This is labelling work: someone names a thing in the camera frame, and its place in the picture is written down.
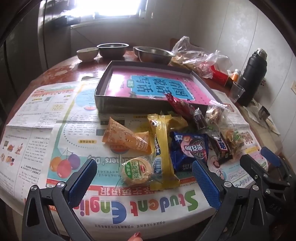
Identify black thermos flask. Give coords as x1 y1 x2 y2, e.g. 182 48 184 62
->
237 48 269 107

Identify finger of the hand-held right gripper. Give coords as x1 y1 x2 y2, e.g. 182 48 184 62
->
261 147 294 183
240 154 290 193

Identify crumpled white cloth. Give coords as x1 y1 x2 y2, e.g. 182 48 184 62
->
245 100 281 135

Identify large steel bowl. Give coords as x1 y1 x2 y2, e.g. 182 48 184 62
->
133 46 175 65

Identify small ceramic bowl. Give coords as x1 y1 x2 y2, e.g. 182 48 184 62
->
76 47 99 62

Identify dark grey refrigerator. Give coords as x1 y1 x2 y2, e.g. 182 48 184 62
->
5 0 72 77

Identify clear plastic cup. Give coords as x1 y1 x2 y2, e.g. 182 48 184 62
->
230 82 245 102

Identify red tissue box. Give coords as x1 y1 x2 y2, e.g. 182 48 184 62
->
209 65 234 87

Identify round cookie packet green label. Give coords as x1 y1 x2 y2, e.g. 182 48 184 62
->
117 155 160 186

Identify small steel bowl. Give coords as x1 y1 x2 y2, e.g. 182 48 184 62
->
97 43 129 58

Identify clear plastic bag with food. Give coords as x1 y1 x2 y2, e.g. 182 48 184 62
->
170 36 232 79

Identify blue sandwich cookie packet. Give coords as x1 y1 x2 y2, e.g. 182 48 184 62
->
169 132 210 172

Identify clear rice cracker packet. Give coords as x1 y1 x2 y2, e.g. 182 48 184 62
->
220 126 245 154

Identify grey shallow cardboard box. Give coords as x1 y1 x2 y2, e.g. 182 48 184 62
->
94 61 223 114

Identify dark jelly snack packet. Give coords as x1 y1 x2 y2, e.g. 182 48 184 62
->
193 108 208 130

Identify long red snack packet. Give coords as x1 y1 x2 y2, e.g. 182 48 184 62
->
165 94 197 121

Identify pink workbook with blue label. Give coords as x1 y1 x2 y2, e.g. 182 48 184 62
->
104 71 204 105

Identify yellow green snack packet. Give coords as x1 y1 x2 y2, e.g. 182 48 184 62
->
161 111 189 130

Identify small metal cup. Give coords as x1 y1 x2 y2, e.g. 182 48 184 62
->
258 106 270 121

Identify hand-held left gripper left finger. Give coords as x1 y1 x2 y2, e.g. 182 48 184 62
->
22 159 97 241

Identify bright window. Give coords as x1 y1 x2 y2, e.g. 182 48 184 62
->
38 0 148 24

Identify orange cone snack packet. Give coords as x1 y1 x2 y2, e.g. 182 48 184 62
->
102 117 153 154

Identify long yellow snack packet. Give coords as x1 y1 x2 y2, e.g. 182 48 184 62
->
147 113 181 190

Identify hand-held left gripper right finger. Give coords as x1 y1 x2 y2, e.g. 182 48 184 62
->
192 160 269 241

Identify clear nut cake packet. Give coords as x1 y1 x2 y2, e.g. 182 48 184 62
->
205 101 232 126

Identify brown chocolate bar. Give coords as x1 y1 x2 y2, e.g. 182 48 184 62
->
207 131 233 164

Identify printed newspaper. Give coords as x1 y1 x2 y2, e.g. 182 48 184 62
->
0 80 270 234

